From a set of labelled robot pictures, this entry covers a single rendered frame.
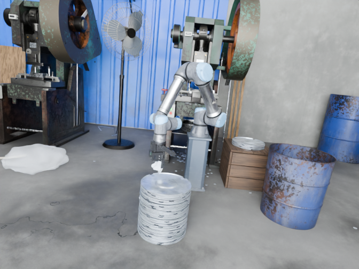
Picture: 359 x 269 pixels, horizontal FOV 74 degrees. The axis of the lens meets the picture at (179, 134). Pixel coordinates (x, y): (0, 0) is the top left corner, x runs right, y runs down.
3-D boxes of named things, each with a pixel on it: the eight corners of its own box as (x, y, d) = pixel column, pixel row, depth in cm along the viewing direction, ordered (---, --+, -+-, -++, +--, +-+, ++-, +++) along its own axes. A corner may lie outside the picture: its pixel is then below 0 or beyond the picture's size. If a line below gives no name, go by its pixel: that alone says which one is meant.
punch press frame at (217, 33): (210, 151, 256) (229, 15, 224) (170, 147, 256) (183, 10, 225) (205, 134, 333) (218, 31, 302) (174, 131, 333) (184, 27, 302)
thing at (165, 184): (201, 187, 137) (201, 186, 137) (162, 202, 118) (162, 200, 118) (169, 170, 158) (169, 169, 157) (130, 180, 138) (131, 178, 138)
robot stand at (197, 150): (204, 191, 198) (212, 139, 188) (182, 189, 197) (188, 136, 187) (202, 182, 216) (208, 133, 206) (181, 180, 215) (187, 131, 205)
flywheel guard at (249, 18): (251, 81, 222) (267, -17, 203) (220, 78, 223) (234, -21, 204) (231, 80, 323) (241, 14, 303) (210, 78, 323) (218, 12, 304)
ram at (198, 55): (205, 80, 251) (209, 50, 244) (190, 78, 251) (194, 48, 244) (204, 79, 268) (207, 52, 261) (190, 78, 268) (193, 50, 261)
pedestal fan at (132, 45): (138, 154, 271) (148, -1, 234) (80, 148, 272) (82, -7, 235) (153, 131, 392) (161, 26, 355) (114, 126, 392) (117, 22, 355)
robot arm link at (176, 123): (171, 115, 157) (158, 116, 149) (184, 118, 150) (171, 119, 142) (170, 126, 159) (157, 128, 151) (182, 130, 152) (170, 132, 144)
